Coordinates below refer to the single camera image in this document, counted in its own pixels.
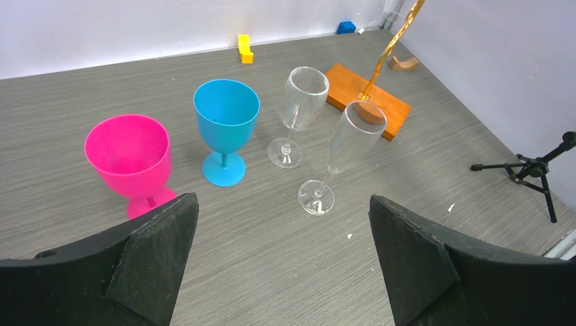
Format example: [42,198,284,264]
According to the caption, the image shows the yellow toy block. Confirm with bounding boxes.
[238,34,254,64]

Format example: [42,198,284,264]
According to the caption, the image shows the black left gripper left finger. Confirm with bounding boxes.
[1,193,199,325]

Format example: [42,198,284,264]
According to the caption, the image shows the curved wooden block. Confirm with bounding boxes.
[388,56,420,71]

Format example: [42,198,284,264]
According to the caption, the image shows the blue wine glass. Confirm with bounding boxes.
[193,79,261,187]

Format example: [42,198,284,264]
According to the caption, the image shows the gold wire glass rack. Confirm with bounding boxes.
[326,0,425,141]

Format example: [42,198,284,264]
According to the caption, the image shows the aluminium frame rail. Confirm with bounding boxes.
[543,229,575,261]

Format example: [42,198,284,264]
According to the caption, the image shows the pink wine glass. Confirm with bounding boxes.
[84,114,177,219]

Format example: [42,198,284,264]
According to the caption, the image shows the black mini tripod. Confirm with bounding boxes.
[470,131,575,223]

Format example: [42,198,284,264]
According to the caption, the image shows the clear wine glass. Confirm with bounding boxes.
[267,67,329,168]

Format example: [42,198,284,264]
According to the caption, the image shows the small blue cube block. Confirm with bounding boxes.
[336,21,356,35]

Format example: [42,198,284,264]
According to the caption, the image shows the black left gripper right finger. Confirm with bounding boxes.
[369,196,575,325]

